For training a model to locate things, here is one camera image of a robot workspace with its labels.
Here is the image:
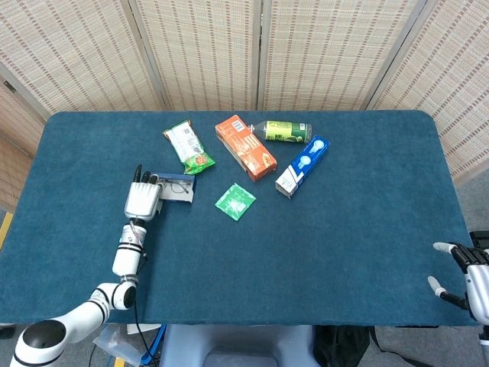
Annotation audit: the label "green snack bag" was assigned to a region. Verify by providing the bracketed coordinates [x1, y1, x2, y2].
[162, 119, 216, 176]

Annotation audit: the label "woven bamboo screen panel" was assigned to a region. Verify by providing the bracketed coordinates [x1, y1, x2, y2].
[364, 0, 489, 184]
[128, 0, 264, 112]
[0, 0, 171, 119]
[257, 0, 427, 112]
[0, 63, 49, 213]

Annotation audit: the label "navy blue glasses case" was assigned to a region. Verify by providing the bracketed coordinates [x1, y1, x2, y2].
[151, 172, 198, 204]

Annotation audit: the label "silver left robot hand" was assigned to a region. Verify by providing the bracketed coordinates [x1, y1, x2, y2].
[124, 164, 164, 222]

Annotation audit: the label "black equipment box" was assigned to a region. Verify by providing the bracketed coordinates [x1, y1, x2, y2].
[468, 230, 489, 249]

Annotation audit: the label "thin wire-frame eyeglasses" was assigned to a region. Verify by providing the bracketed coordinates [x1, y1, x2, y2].
[158, 179, 194, 195]

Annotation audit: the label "orange carton box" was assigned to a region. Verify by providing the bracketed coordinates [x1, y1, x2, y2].
[215, 114, 278, 183]

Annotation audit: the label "blue felt table cover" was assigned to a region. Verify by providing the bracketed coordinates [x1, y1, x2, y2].
[0, 110, 481, 328]

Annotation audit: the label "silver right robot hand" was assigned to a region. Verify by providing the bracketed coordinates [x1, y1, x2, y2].
[427, 241, 489, 325]

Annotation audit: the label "green label tea bottle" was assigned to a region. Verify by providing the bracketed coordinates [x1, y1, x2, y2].
[248, 120, 313, 145]

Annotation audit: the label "blue light bulb box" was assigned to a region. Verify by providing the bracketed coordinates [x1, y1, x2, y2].
[274, 134, 331, 200]

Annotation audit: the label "green flat sachet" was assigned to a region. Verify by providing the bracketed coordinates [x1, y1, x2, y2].
[214, 183, 257, 222]

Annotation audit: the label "grey robot torso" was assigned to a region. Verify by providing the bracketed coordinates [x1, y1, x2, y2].
[160, 324, 316, 367]

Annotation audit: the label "clear plastic bag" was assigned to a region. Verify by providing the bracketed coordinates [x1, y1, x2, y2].
[92, 323, 143, 367]

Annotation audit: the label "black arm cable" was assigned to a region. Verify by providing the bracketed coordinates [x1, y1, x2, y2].
[131, 250, 154, 367]

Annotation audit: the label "white paper sheet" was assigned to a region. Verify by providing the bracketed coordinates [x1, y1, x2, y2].
[125, 323, 161, 335]

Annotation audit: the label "blue cable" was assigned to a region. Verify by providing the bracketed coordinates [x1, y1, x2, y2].
[141, 323, 168, 365]

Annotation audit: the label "black bag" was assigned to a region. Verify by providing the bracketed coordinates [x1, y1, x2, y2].
[313, 324, 383, 367]

